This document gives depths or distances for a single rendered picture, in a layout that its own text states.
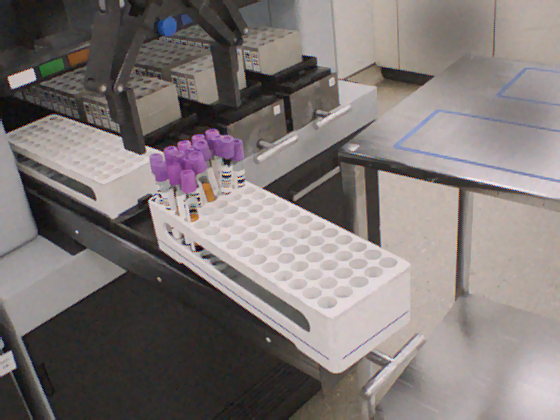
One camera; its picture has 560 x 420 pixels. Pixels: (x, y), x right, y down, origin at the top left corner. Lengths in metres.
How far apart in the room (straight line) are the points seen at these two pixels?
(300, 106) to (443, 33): 2.09
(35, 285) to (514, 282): 1.45
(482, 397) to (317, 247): 0.74
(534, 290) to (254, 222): 1.42
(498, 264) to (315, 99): 1.05
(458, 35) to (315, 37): 1.90
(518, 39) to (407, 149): 2.19
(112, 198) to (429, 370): 0.75
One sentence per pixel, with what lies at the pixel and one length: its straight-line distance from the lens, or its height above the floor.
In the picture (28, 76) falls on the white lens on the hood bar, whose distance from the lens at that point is 0.93.
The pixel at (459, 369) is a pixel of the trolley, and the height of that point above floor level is 0.28.
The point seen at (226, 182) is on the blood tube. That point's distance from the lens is 0.71.
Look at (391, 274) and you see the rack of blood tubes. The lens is 0.58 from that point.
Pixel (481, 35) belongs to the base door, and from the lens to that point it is 3.14.
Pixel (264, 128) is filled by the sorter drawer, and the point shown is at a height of 0.77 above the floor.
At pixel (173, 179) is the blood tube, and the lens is 0.68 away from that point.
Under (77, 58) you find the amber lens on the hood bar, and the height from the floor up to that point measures 0.98.
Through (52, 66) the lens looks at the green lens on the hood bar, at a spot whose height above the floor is 0.98.
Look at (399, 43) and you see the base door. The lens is 3.39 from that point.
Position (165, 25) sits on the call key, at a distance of 1.03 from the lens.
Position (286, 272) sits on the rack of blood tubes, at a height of 0.88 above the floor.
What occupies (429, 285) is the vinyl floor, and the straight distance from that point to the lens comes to 2.00.
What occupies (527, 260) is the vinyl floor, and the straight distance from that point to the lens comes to 2.13.
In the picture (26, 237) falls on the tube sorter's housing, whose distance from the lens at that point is 1.02.
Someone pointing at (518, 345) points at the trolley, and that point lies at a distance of 1.41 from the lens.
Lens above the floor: 1.23
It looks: 30 degrees down
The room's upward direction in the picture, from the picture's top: 8 degrees counter-clockwise
